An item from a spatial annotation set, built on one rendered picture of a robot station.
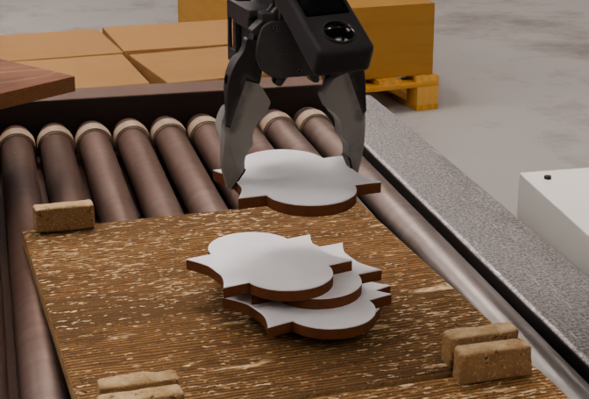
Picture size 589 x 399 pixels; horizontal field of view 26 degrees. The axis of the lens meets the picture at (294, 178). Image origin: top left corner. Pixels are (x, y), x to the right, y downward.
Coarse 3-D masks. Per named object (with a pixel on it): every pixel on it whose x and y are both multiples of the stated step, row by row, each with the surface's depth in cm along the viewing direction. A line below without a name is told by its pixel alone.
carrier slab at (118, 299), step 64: (64, 256) 120; (128, 256) 120; (192, 256) 120; (384, 256) 120; (64, 320) 106; (128, 320) 106; (192, 320) 106; (256, 320) 106; (384, 320) 106; (448, 320) 106; (192, 384) 96; (256, 384) 96; (320, 384) 96; (384, 384) 96
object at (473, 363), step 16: (464, 352) 95; (480, 352) 95; (496, 352) 95; (512, 352) 96; (528, 352) 96; (464, 368) 95; (480, 368) 95; (496, 368) 95; (512, 368) 96; (528, 368) 96; (464, 384) 95
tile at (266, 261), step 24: (216, 240) 113; (240, 240) 113; (264, 240) 113; (288, 240) 113; (192, 264) 108; (216, 264) 107; (240, 264) 107; (264, 264) 107; (288, 264) 107; (312, 264) 107; (336, 264) 108; (240, 288) 104; (264, 288) 103; (288, 288) 103; (312, 288) 103
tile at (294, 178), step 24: (264, 168) 107; (288, 168) 107; (312, 168) 107; (336, 168) 107; (240, 192) 103; (264, 192) 101; (288, 192) 101; (312, 192) 101; (336, 192) 101; (360, 192) 104; (312, 216) 99
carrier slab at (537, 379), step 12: (540, 372) 97; (408, 384) 96; (420, 384) 96; (432, 384) 96; (444, 384) 96; (456, 384) 96; (480, 384) 96; (492, 384) 96; (504, 384) 96; (516, 384) 96; (528, 384) 96; (540, 384) 96; (552, 384) 96; (324, 396) 94; (336, 396) 94; (348, 396) 94; (360, 396) 94; (372, 396) 94; (384, 396) 94; (396, 396) 94; (408, 396) 94; (420, 396) 94; (432, 396) 94; (444, 396) 94; (456, 396) 94; (468, 396) 94; (480, 396) 94; (492, 396) 94; (504, 396) 94; (516, 396) 94; (528, 396) 94; (540, 396) 94; (552, 396) 94; (564, 396) 94
